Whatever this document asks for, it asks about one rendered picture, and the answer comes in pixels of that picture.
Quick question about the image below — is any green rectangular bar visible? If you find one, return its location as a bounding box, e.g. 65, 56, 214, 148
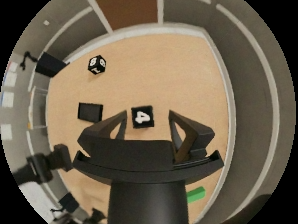
187, 187, 206, 205

